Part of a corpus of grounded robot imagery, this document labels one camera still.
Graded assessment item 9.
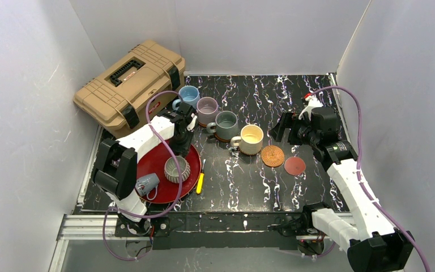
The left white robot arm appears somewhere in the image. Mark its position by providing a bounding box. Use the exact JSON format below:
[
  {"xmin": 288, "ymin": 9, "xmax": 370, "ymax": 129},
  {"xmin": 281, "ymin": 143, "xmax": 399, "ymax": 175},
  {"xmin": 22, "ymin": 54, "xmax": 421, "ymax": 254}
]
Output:
[{"xmin": 91, "ymin": 102, "xmax": 197, "ymax": 224}]

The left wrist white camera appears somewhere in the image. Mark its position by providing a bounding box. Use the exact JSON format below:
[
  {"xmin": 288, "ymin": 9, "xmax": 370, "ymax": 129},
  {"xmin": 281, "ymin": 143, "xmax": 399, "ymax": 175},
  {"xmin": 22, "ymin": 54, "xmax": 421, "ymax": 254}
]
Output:
[{"xmin": 186, "ymin": 113, "xmax": 197, "ymax": 131}]

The ribbed beige mug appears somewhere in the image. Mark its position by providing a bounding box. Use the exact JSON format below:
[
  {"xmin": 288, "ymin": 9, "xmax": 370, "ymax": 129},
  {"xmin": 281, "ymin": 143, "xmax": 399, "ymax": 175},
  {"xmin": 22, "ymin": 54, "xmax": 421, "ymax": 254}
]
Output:
[{"xmin": 164, "ymin": 156, "xmax": 191, "ymax": 184}]

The red round tray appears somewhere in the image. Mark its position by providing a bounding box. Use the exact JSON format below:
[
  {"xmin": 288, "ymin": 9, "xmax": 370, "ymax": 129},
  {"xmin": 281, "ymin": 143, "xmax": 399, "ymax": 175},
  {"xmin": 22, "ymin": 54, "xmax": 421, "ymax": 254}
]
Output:
[{"xmin": 137, "ymin": 144, "xmax": 202, "ymax": 204}]

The dark grey mug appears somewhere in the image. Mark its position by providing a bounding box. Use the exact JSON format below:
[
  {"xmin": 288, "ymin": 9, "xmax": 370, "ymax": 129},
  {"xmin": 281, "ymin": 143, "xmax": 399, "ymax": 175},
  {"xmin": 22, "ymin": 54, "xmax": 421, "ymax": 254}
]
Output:
[{"xmin": 206, "ymin": 110, "xmax": 240, "ymax": 142}]

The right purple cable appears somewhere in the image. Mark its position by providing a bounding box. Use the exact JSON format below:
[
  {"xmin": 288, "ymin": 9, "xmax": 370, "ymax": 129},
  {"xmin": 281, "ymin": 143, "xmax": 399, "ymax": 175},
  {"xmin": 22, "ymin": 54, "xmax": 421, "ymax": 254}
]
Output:
[{"xmin": 305, "ymin": 86, "xmax": 432, "ymax": 272}]

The light blue mug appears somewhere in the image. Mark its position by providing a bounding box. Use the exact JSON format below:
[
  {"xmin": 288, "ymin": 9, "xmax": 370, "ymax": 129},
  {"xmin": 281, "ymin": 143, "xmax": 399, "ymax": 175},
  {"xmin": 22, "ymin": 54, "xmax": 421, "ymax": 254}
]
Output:
[{"xmin": 172, "ymin": 86, "xmax": 201, "ymax": 110}]

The red apple coaster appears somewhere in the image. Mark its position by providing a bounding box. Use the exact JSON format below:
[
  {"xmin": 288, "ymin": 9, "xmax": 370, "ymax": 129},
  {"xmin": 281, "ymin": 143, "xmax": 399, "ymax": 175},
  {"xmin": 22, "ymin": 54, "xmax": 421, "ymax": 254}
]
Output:
[{"xmin": 284, "ymin": 156, "xmax": 306, "ymax": 176}]

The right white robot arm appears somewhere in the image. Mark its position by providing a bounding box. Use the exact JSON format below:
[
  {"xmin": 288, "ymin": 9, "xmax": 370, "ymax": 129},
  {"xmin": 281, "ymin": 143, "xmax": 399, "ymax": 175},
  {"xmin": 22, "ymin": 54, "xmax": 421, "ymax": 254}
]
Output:
[{"xmin": 270, "ymin": 107, "xmax": 413, "ymax": 271}]

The lilac mug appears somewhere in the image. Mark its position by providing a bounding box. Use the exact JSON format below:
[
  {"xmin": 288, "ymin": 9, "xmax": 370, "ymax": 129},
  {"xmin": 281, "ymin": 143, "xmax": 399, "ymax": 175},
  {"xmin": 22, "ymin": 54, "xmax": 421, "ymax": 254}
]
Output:
[{"xmin": 197, "ymin": 97, "xmax": 219, "ymax": 127}]

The wrist white camera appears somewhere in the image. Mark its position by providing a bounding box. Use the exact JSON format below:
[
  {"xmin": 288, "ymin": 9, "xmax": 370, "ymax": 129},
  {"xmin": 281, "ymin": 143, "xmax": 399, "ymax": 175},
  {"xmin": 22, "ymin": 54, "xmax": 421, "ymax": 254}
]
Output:
[
  {"xmin": 186, "ymin": 113, "xmax": 197, "ymax": 131},
  {"xmin": 298, "ymin": 93, "xmax": 323, "ymax": 121}
]

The yellow handled screwdriver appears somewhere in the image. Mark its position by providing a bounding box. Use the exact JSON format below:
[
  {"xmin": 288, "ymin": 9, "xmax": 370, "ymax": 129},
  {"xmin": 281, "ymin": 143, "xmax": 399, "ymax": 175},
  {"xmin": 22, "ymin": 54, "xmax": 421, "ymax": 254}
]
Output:
[{"xmin": 196, "ymin": 159, "xmax": 206, "ymax": 194}]

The tan plastic toolbox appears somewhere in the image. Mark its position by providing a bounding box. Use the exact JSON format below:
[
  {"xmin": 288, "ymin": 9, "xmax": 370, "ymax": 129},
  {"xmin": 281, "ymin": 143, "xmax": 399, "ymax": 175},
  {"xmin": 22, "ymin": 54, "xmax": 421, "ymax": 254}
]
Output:
[{"xmin": 73, "ymin": 40, "xmax": 185, "ymax": 138}]

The cream yellow mug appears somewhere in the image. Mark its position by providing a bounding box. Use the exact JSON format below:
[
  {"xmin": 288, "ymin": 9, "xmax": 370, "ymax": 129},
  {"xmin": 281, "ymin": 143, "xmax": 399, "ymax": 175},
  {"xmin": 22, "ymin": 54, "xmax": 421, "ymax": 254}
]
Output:
[{"xmin": 230, "ymin": 124, "xmax": 264, "ymax": 155}]

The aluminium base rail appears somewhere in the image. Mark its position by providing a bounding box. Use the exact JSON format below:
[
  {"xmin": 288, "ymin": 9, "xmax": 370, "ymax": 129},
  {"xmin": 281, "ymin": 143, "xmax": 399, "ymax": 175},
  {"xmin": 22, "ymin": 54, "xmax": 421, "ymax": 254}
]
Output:
[{"xmin": 49, "ymin": 212, "xmax": 334, "ymax": 271}]

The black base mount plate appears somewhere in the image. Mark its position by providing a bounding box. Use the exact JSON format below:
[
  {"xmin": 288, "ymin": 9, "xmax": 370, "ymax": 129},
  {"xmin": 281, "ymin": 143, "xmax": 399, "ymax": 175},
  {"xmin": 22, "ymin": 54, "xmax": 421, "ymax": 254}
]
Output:
[{"xmin": 114, "ymin": 214, "xmax": 170, "ymax": 237}]

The small white grey mug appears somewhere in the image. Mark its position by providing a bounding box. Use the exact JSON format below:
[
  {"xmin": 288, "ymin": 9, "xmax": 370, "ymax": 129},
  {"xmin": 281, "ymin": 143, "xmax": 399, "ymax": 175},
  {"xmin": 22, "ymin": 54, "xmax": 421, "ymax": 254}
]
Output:
[{"xmin": 135, "ymin": 173, "xmax": 160, "ymax": 200}]

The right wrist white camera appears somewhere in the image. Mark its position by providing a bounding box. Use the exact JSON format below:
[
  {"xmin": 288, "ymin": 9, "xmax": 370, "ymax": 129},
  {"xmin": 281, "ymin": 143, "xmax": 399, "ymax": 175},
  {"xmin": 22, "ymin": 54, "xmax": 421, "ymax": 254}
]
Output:
[{"xmin": 298, "ymin": 93, "xmax": 323, "ymax": 121}]

